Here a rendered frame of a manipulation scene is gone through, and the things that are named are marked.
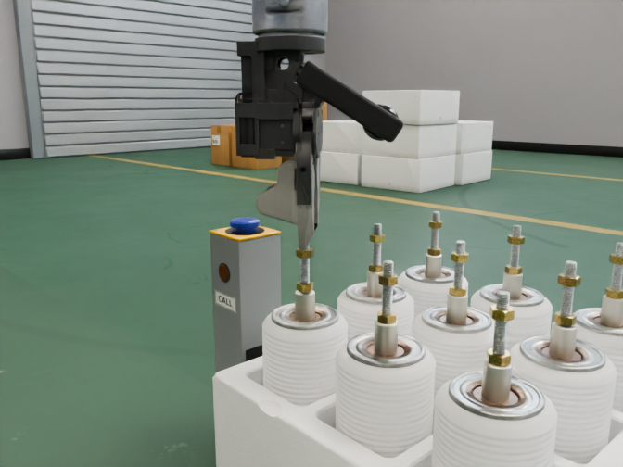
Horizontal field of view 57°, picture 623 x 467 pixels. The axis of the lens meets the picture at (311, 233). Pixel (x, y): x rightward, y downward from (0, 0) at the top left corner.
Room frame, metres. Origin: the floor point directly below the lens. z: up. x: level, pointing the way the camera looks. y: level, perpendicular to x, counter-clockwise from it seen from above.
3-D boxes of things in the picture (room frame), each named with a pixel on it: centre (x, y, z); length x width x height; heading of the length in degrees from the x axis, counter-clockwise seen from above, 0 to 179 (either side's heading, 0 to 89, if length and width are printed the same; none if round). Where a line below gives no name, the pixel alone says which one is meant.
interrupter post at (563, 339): (0.51, -0.24, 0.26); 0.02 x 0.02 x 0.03
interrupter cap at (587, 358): (0.51, -0.24, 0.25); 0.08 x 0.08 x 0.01
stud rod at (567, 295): (0.51, -0.24, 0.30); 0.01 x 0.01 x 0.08
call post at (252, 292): (0.76, 0.09, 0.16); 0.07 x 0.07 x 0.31; 42
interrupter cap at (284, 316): (0.60, 0.01, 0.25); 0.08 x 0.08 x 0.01
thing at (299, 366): (0.60, 0.01, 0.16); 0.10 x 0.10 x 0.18
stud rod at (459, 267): (0.60, -0.16, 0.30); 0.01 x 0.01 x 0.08
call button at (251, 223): (0.76, 0.09, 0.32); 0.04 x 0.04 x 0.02
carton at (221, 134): (4.58, 0.60, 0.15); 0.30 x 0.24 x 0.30; 134
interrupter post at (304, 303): (0.60, 0.01, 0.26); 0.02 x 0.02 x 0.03
